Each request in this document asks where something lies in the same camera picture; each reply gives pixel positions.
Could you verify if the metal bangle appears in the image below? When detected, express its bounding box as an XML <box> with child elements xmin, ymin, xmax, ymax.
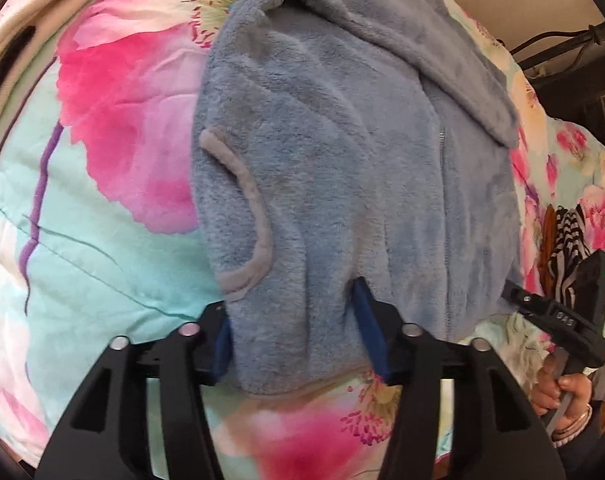
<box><xmin>552</xmin><ymin>404</ymin><xmax>594</xmax><ymax>439</ymax></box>

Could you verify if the blue fleece zip jacket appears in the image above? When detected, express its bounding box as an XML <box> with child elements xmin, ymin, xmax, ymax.
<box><xmin>190</xmin><ymin>0</ymin><xmax>525</xmax><ymax>401</ymax></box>

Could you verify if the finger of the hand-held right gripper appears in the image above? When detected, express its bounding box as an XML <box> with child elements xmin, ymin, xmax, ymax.
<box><xmin>501</xmin><ymin>282</ymin><xmax>537</xmax><ymax>317</ymax></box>

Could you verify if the black and white striped cloth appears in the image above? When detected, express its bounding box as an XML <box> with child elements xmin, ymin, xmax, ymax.
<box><xmin>539</xmin><ymin>204</ymin><xmax>605</xmax><ymax>322</ymax></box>

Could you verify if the black metal bed frame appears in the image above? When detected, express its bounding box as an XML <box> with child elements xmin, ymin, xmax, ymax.
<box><xmin>511</xmin><ymin>22</ymin><xmax>605</xmax><ymax>78</ymax></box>

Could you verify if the white garment with black trim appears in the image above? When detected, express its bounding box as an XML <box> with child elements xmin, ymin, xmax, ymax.
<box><xmin>0</xmin><ymin>0</ymin><xmax>108</xmax><ymax>128</ymax></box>

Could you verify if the person's right hand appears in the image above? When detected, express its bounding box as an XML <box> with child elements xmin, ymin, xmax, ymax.
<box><xmin>531</xmin><ymin>360</ymin><xmax>593</xmax><ymax>433</ymax></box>

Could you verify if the floral printed blanket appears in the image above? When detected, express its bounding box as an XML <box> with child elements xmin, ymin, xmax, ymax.
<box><xmin>0</xmin><ymin>0</ymin><xmax>605</xmax><ymax>480</ymax></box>

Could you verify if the person's right forearm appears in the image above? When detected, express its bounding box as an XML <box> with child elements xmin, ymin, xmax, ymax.
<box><xmin>552</xmin><ymin>425</ymin><xmax>605</xmax><ymax>480</ymax></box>

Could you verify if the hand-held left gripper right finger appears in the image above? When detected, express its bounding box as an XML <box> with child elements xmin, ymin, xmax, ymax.
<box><xmin>349</xmin><ymin>276</ymin><xmax>565</xmax><ymax>480</ymax></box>

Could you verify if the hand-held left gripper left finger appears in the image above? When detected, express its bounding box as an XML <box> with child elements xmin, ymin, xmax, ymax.
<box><xmin>35</xmin><ymin>302</ymin><xmax>233</xmax><ymax>480</ymax></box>

